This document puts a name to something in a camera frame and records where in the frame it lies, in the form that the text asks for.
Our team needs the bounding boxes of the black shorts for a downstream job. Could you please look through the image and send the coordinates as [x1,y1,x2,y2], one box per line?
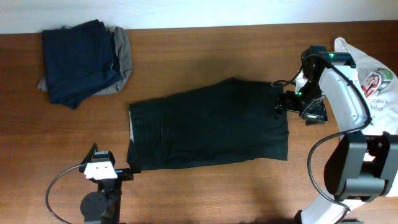
[127,78,289,170]

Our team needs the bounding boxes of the red and white shirt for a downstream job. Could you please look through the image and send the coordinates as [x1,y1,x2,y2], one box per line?
[295,37,397,135]

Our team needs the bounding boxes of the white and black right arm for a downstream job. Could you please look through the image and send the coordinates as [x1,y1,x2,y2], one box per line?
[275,45,397,223]

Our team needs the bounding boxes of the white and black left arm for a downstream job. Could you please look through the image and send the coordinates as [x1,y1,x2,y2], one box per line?
[78,144,141,224]

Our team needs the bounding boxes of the folded navy blue garment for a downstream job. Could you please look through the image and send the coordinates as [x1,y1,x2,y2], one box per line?
[42,20,123,110]

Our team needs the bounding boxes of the folded grey garment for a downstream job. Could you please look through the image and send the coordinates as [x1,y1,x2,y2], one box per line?
[36,25,134,96]

